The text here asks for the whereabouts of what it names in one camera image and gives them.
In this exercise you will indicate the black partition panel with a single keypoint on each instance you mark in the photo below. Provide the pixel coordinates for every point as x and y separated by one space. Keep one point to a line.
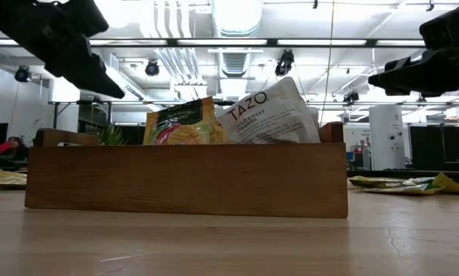
436 147

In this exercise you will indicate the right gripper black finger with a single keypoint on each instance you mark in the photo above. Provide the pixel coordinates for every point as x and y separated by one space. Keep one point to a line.
428 74

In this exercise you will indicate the dark wooden divided tray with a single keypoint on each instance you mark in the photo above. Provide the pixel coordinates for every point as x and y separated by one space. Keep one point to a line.
187 180

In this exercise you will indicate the white and orange tea packet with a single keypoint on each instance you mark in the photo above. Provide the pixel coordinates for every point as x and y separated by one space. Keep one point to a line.
267 115

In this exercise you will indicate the small potted succulent plant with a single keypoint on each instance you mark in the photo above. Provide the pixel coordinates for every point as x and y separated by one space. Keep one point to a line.
112 135

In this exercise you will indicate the white round pillar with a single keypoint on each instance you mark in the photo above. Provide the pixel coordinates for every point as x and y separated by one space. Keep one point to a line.
386 138

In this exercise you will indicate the black ceiling spotlight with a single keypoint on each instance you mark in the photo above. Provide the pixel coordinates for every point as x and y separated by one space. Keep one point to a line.
284 63
151 68
23 74
351 97

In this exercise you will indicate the person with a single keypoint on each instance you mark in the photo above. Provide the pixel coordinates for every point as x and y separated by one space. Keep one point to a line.
10 147

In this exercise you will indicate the long LED light bar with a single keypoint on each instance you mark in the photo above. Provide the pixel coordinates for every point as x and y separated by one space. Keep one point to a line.
271 42

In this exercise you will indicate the silver round air duct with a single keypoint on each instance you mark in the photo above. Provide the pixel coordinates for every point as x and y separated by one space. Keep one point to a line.
237 17

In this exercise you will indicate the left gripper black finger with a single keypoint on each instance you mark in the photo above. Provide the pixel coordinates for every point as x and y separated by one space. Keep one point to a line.
95 78

